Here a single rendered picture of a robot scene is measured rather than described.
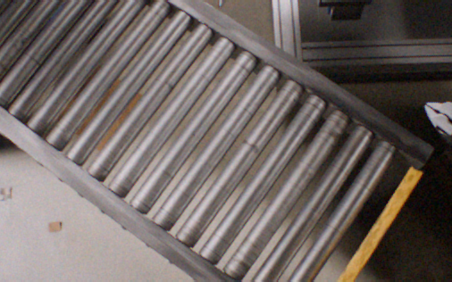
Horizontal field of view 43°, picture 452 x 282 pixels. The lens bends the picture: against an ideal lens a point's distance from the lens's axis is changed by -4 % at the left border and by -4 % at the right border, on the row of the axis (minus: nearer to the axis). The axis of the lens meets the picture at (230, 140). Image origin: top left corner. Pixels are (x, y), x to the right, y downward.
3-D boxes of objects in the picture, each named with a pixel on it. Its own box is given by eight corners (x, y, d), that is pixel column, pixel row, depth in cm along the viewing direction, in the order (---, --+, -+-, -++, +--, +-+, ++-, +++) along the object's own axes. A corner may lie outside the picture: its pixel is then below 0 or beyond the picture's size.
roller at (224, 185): (311, 90, 140) (298, 76, 137) (193, 255, 131) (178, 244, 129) (297, 87, 144) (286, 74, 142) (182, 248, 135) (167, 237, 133)
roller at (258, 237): (352, 120, 140) (355, 114, 135) (238, 287, 132) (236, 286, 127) (334, 110, 141) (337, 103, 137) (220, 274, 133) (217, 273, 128)
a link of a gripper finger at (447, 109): (438, 87, 134) (470, 110, 132) (431, 96, 140) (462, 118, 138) (431, 98, 133) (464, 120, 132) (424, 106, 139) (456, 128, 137)
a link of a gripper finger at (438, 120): (431, 98, 133) (464, 120, 132) (424, 106, 139) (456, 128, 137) (424, 108, 133) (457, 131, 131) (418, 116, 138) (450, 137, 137)
